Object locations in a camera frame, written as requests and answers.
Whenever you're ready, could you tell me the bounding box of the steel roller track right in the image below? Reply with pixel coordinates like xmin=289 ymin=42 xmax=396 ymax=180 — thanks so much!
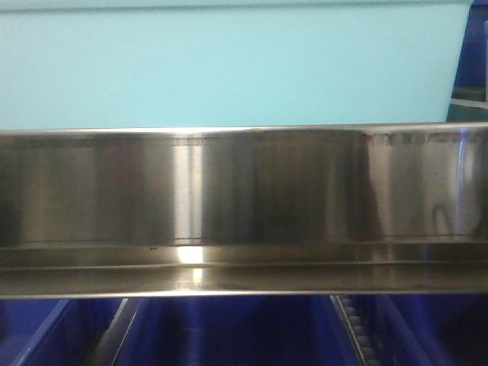
xmin=330 ymin=295 xmax=381 ymax=366

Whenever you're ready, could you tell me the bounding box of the left shelf steel front rail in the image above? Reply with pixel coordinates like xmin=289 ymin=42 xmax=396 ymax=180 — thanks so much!
xmin=1 ymin=122 xmax=487 ymax=299

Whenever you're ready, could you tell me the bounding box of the blue bin lower middle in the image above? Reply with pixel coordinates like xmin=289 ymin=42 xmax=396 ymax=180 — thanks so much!
xmin=116 ymin=295 xmax=358 ymax=365

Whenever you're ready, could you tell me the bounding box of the steel roller track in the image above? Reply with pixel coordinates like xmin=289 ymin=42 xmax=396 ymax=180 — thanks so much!
xmin=330 ymin=295 xmax=381 ymax=366
xmin=81 ymin=298 xmax=141 ymax=366

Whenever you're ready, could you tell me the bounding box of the blue bin upper right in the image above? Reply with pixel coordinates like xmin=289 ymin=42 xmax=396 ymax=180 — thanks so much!
xmin=447 ymin=1 xmax=487 ymax=122

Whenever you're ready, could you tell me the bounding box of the blue bin lower right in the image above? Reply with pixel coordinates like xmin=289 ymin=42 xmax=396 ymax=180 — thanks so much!
xmin=353 ymin=294 xmax=487 ymax=365

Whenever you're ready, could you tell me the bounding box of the blue bin lower left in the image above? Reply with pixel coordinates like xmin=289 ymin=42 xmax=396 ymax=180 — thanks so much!
xmin=1 ymin=298 xmax=121 ymax=365

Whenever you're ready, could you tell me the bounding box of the light blue plastic bin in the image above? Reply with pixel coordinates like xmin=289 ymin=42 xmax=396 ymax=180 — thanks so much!
xmin=1 ymin=1 xmax=470 ymax=130

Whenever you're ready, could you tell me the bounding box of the steel roller track left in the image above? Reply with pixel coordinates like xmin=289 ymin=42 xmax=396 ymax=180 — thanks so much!
xmin=81 ymin=298 xmax=141 ymax=366

